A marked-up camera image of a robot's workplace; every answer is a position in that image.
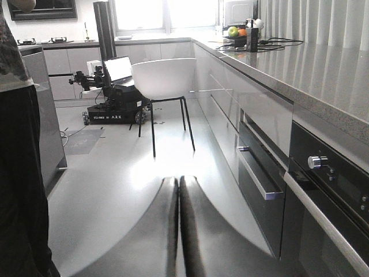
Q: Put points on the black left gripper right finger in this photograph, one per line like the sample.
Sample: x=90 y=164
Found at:
x=211 y=246

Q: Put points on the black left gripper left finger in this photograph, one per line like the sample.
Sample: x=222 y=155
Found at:
x=150 y=247

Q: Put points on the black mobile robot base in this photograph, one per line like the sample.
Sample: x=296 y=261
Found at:
x=123 y=103

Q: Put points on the green apple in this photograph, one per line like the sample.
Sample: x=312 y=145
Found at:
x=233 y=31

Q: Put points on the built-in black oven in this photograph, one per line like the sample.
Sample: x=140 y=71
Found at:
x=325 y=231

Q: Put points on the person in dark trousers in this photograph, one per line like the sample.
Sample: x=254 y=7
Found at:
x=24 y=206

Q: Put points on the grey floor mat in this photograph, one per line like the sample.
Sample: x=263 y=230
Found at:
x=82 y=142

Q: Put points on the white shell chair black legs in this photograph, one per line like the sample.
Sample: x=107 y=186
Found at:
x=165 y=80

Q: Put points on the open laptop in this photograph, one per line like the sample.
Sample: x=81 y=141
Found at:
x=118 y=71

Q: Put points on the black pillar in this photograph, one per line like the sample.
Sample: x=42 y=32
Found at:
x=105 y=29

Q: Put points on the black fruit bowl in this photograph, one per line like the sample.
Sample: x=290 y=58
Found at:
x=237 y=41

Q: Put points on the orange fruit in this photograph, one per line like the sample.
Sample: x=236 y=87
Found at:
x=242 y=32

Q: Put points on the black box on counter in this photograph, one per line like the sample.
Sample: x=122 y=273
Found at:
x=253 y=40

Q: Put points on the grey cabinet at left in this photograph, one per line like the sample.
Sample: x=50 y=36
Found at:
x=53 y=159

